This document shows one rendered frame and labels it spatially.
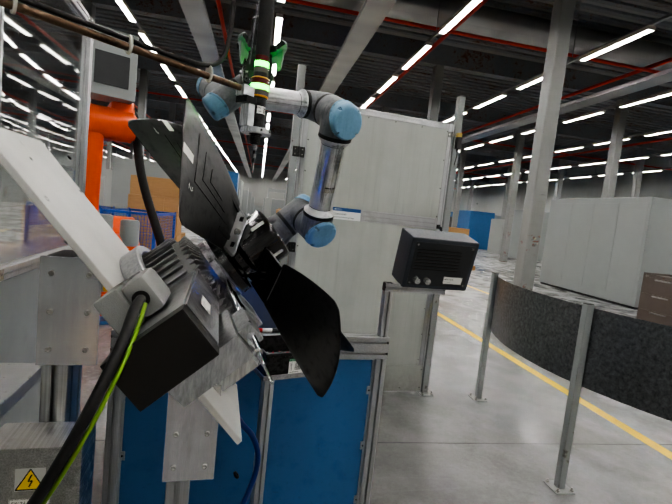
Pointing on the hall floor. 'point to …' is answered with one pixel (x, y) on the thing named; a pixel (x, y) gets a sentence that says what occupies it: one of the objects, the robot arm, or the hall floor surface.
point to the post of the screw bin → (262, 438)
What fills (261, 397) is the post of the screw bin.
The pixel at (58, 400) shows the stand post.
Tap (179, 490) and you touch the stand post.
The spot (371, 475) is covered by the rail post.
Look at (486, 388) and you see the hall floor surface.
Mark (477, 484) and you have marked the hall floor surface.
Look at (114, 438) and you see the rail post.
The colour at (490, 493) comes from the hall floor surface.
